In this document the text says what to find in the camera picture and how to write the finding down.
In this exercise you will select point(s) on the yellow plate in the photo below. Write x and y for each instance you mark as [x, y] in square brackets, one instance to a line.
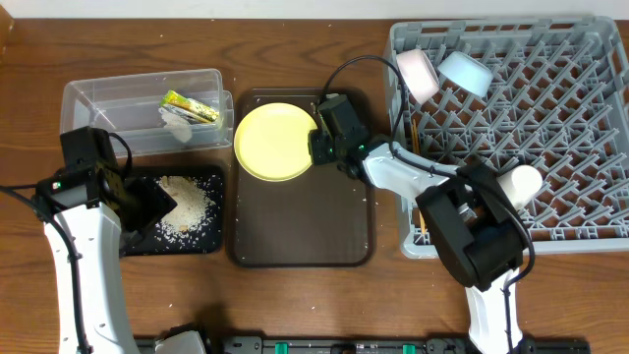
[272, 141]

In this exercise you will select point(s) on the light blue bowl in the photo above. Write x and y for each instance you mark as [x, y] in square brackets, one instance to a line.
[466, 72]

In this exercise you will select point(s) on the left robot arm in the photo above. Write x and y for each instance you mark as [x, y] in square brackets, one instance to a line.
[87, 208]

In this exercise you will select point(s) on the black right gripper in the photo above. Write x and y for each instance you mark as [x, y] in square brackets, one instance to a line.
[318, 147]

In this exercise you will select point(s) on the wooden chopstick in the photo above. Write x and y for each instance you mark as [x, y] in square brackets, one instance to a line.
[423, 226]
[416, 137]

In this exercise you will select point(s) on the black tray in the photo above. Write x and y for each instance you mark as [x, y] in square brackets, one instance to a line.
[210, 178]

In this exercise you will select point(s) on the white tissue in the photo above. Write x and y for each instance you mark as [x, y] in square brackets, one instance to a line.
[178, 126]

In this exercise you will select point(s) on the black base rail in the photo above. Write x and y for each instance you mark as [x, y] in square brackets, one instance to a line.
[260, 345]

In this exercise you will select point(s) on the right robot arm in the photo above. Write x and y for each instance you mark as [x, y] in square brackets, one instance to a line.
[472, 221]

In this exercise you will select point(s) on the grey dishwasher rack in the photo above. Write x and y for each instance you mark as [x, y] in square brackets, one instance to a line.
[558, 101]

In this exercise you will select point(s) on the green snack wrapper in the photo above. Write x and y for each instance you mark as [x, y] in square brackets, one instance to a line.
[189, 108]

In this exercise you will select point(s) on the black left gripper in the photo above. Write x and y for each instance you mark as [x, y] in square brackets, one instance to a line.
[154, 198]

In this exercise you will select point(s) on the dark brown serving tray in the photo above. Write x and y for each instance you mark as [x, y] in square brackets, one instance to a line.
[320, 218]

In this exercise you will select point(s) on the clear plastic bin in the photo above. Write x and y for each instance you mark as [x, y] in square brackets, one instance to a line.
[130, 107]

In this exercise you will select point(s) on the pile of rice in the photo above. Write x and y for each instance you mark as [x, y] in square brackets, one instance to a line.
[185, 221]

